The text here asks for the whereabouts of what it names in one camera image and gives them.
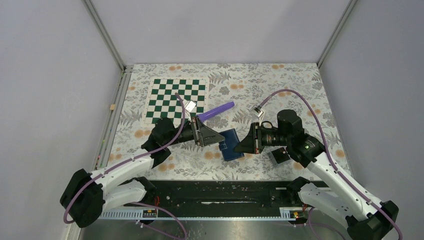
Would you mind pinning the black credit card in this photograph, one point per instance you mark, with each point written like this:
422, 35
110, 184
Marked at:
279, 156

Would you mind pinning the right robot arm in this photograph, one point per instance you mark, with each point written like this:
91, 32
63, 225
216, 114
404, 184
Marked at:
364, 215

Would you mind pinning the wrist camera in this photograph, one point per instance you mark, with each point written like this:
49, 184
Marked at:
257, 110
189, 106

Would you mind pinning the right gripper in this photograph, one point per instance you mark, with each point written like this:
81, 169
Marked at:
252, 143

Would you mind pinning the floral tablecloth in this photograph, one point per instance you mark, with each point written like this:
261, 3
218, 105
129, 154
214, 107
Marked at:
296, 86

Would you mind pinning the white slotted cable duct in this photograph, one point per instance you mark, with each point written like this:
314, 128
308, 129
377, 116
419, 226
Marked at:
208, 213

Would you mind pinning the green white chessboard mat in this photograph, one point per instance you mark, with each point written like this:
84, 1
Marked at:
161, 101

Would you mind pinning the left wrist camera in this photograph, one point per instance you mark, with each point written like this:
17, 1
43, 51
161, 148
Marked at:
189, 106

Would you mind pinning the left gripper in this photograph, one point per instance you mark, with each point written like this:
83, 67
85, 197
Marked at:
205, 136

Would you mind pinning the purple cylindrical tube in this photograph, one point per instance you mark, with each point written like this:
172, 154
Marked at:
216, 111

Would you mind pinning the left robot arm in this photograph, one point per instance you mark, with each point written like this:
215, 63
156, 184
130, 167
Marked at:
89, 194

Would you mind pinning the blue leather card holder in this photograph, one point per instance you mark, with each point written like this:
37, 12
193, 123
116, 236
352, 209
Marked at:
228, 144

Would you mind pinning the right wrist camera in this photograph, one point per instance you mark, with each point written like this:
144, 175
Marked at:
257, 110

